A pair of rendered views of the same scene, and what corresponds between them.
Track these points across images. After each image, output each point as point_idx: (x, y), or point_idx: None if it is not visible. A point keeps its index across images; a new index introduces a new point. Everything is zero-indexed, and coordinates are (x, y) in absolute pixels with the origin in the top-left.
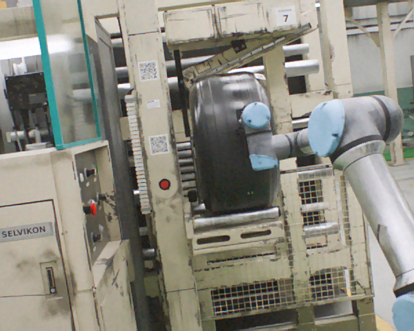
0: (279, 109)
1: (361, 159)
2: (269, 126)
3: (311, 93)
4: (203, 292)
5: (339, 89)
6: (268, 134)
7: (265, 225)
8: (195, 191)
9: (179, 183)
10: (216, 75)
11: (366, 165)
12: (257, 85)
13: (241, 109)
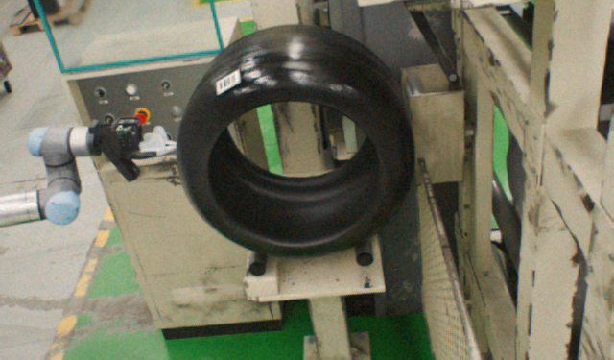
0: (529, 147)
1: None
2: (45, 160)
3: (568, 169)
4: (472, 295)
5: (601, 225)
6: (44, 166)
7: (247, 264)
8: (338, 166)
9: (277, 143)
10: (247, 40)
11: None
12: (200, 96)
13: (119, 120)
